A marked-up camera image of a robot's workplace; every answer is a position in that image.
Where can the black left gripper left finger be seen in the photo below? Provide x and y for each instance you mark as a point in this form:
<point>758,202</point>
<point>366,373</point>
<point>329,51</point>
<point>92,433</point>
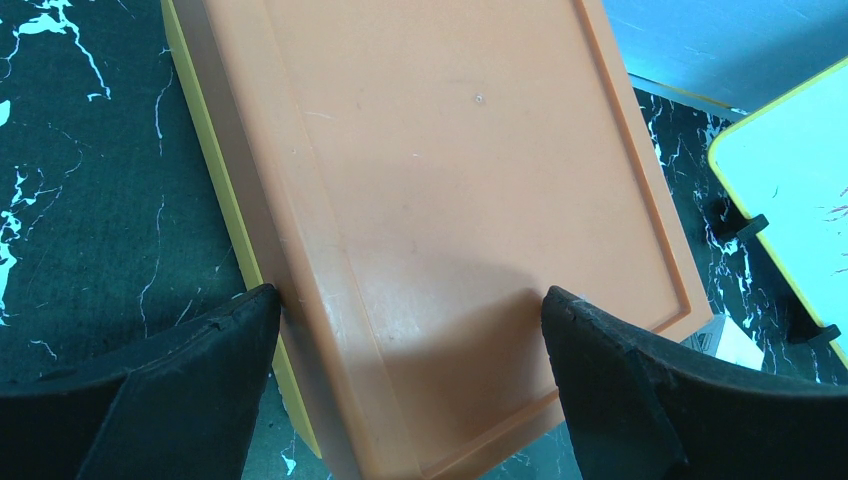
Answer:
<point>181,404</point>

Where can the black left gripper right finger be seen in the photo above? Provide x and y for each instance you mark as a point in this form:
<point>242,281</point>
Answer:
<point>640,406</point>

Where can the white printed box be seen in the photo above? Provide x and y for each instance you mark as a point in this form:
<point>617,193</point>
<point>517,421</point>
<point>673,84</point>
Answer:
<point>723,339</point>

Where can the black whiteboard clip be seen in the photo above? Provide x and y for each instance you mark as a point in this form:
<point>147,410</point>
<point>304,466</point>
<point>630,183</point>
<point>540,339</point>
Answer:
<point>731,224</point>
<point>808,331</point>

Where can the yellow framed whiteboard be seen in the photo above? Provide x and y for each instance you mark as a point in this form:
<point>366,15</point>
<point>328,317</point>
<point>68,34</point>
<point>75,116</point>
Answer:
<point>788,161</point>

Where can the orange drawer organizer box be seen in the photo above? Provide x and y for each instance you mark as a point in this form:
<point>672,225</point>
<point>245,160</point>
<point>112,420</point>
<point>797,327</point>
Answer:
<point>413,176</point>

